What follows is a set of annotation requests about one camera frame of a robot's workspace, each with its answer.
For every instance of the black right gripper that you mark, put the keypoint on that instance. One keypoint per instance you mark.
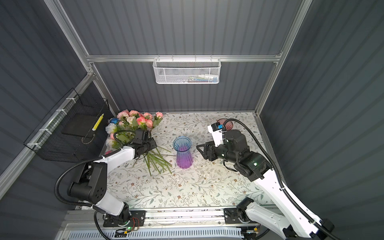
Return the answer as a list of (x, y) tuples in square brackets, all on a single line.
[(209, 148)]

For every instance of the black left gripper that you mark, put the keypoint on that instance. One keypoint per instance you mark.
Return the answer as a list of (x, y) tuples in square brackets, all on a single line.
[(152, 143)]

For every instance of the blue purple glass vase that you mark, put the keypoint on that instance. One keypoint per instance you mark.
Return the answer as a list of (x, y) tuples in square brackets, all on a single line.
[(182, 146)]

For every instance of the red glass vase with ribbon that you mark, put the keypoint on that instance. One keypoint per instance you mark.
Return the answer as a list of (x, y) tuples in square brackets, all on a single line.
[(229, 125)]

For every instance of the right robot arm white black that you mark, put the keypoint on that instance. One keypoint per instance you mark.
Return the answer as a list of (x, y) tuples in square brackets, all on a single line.
[(296, 221)]

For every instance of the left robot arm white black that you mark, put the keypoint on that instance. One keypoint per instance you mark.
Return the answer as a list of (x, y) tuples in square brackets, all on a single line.
[(90, 182)]

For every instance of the bunch of artificial flowers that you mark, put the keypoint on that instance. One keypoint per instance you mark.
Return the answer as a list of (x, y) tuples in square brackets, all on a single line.
[(134, 129)]

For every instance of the floral table cloth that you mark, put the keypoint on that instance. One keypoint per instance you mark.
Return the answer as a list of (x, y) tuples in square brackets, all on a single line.
[(204, 184)]

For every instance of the yellow marker pen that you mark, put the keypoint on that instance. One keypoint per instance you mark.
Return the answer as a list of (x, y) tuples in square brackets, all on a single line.
[(97, 123)]

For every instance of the items in white basket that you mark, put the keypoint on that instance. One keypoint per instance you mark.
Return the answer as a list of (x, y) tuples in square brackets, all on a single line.
[(200, 79)]

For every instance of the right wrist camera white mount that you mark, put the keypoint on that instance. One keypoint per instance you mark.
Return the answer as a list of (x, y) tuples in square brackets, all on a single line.
[(216, 130)]

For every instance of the black wire mesh basket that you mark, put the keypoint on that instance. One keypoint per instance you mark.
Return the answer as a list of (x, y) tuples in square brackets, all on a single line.
[(67, 135)]

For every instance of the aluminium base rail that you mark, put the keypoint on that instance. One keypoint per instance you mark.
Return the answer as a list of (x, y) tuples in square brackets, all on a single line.
[(201, 223)]

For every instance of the white wire mesh basket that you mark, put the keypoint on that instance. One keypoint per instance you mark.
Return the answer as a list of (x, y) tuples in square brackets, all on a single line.
[(166, 73)]

